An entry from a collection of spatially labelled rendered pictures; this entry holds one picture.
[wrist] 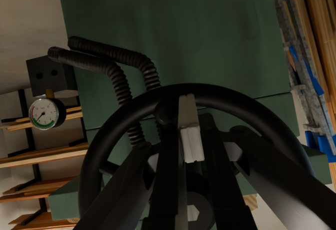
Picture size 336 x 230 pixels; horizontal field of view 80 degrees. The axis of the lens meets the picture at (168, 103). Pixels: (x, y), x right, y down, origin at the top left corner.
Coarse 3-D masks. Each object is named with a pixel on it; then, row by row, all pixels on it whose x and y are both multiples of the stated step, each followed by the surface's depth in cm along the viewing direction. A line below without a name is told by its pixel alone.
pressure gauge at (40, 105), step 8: (48, 96) 41; (32, 104) 39; (40, 104) 39; (48, 104) 39; (56, 104) 39; (32, 112) 39; (40, 112) 39; (48, 112) 39; (56, 112) 38; (64, 112) 41; (32, 120) 39; (40, 120) 39; (48, 120) 39; (56, 120) 39; (40, 128) 39; (48, 128) 39
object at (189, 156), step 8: (184, 96) 20; (184, 104) 18; (184, 112) 16; (184, 120) 15; (184, 128) 14; (184, 136) 14; (184, 144) 14; (184, 152) 14; (192, 152) 15; (192, 160) 15
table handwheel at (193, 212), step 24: (144, 96) 24; (168, 96) 23; (216, 96) 23; (240, 96) 23; (120, 120) 24; (264, 120) 22; (96, 144) 25; (288, 144) 22; (96, 168) 25; (192, 168) 31; (312, 168) 22; (96, 192) 26; (192, 192) 22; (192, 216) 22
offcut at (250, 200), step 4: (244, 196) 42; (248, 196) 42; (252, 196) 43; (244, 200) 42; (248, 200) 42; (252, 200) 43; (248, 204) 42; (252, 204) 43; (256, 204) 43; (252, 208) 42; (256, 208) 43
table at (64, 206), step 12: (312, 156) 39; (324, 156) 39; (324, 168) 39; (72, 180) 54; (240, 180) 41; (324, 180) 39; (60, 192) 46; (72, 192) 46; (252, 192) 41; (60, 204) 46; (72, 204) 46; (60, 216) 46; (72, 216) 46; (144, 216) 34
